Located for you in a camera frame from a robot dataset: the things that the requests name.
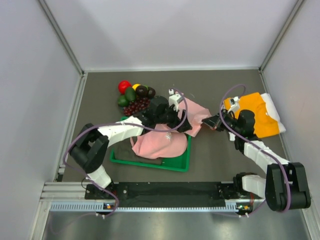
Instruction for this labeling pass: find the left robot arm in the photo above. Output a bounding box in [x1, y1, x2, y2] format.
[63, 93, 191, 199]

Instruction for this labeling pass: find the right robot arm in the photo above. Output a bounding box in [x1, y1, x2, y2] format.
[202, 109, 311, 212]

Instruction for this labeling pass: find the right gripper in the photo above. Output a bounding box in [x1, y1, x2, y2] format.
[202, 108, 242, 136]

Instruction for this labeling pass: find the green plastic tray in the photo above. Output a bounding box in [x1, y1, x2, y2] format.
[109, 116, 192, 173]

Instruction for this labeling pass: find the orange folded t-shirt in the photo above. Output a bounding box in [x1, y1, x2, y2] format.
[234, 92, 280, 138]

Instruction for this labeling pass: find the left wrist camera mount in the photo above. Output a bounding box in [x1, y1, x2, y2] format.
[168, 88, 183, 112]

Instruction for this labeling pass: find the yellow lemon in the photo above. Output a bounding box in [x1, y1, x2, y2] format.
[132, 83, 140, 90]

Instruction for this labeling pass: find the dark brown fruit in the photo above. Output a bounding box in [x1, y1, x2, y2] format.
[135, 85, 149, 98]

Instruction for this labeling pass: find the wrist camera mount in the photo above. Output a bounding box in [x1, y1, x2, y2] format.
[227, 96, 240, 114]
[168, 88, 183, 112]

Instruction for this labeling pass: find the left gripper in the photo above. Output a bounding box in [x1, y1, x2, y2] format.
[155, 102, 192, 133]

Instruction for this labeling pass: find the white folded cloth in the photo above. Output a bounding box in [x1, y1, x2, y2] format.
[260, 93, 286, 134]

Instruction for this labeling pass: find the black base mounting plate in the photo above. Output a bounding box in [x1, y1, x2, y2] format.
[85, 182, 239, 200]

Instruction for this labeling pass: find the green avocado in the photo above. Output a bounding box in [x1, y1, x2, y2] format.
[124, 87, 136, 102]

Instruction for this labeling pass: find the pink baseball cap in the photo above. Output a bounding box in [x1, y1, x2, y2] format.
[130, 124, 188, 160]

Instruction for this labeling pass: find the dark kiwi fruit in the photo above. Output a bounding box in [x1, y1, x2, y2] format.
[147, 87, 156, 99]

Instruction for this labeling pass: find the pink plastic bag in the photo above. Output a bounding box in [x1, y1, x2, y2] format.
[155, 98, 212, 137]

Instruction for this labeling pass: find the dark olive folded cloth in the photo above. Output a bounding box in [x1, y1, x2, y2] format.
[113, 139, 163, 166]

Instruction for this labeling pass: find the grey slotted cable duct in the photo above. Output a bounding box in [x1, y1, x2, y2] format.
[50, 202, 252, 213]

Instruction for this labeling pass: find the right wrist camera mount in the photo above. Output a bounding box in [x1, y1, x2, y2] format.
[227, 96, 240, 114]

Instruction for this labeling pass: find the dark red grape bunch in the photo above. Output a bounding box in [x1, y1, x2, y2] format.
[123, 97, 151, 117]

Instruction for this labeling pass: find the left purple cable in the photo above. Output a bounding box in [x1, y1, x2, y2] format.
[62, 87, 198, 218]

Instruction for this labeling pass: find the aluminium frame rail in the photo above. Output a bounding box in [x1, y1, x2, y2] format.
[40, 182, 250, 201]

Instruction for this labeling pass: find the red tomato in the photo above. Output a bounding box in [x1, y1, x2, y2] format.
[118, 80, 132, 95]

